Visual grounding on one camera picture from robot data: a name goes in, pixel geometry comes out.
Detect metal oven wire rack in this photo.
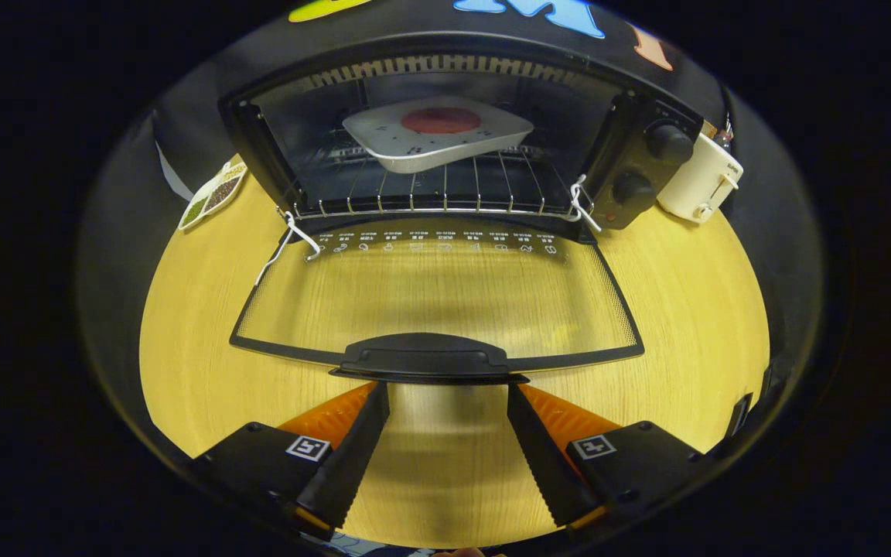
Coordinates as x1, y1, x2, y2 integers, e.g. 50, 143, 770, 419
291, 147, 589, 221

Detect black chair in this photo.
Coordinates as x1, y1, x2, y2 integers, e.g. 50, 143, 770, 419
726, 393, 756, 438

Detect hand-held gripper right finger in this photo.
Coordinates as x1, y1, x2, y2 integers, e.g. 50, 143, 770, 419
506, 383, 713, 535

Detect divided dish of beans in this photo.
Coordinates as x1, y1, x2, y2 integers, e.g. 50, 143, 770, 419
178, 159, 249, 233

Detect white string tie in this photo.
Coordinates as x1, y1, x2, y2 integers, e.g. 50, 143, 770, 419
569, 174, 603, 233
254, 210, 323, 287

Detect black backdrop cloth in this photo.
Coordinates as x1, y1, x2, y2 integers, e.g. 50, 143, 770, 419
78, 0, 825, 465

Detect black toaster oven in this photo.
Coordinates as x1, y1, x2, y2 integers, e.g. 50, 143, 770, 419
217, 31, 705, 386

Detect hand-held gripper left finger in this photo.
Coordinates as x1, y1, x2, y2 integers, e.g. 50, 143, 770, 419
190, 381, 391, 542

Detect white bread toaster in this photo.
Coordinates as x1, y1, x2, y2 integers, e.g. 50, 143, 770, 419
656, 132, 746, 225

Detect white square plate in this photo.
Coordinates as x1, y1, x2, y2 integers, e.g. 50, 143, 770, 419
342, 95, 535, 174

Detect pink ham slice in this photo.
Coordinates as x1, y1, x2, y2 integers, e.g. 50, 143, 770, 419
401, 107, 483, 135

